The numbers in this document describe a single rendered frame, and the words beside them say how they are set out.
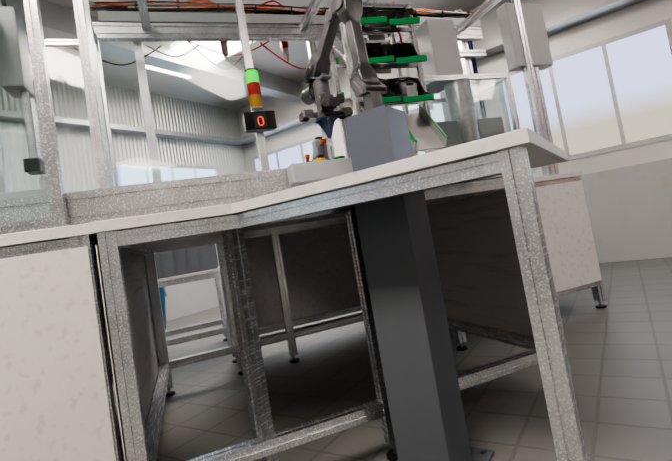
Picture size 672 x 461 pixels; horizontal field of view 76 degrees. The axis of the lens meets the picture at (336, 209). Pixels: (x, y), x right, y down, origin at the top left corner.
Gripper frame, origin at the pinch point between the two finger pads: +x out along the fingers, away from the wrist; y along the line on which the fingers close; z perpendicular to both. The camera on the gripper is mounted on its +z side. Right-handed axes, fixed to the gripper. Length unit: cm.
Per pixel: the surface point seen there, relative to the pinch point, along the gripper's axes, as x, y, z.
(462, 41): -91, 165, -118
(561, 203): 41, 165, -59
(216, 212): 26, -43, 14
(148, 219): 25, -61, 13
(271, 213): 28.7, -29.5, 22.1
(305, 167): 15.2, -14.7, 12.7
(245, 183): 17.0, -32.7, 5.6
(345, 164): 15.7, -1.2, 12.7
